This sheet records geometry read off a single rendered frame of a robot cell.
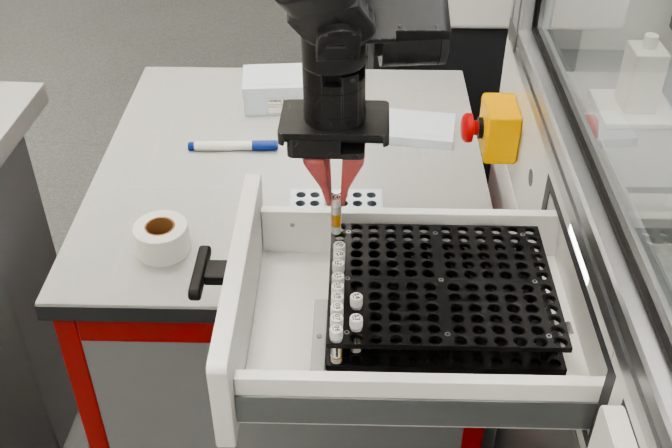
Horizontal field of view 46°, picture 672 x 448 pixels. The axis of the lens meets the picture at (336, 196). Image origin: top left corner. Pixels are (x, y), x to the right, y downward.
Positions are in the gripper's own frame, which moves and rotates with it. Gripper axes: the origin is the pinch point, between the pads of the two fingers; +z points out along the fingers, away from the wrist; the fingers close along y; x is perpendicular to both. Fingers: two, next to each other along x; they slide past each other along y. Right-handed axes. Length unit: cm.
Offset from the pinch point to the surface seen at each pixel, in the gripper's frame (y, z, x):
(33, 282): -60, 53, 44
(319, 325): -1.5, 11.5, -6.6
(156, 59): -83, 92, 219
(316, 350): -1.6, 11.5, -10.0
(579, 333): 24.9, 12.5, -5.8
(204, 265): -12.8, 5.0, -5.3
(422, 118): 11, 18, 47
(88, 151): -90, 93, 152
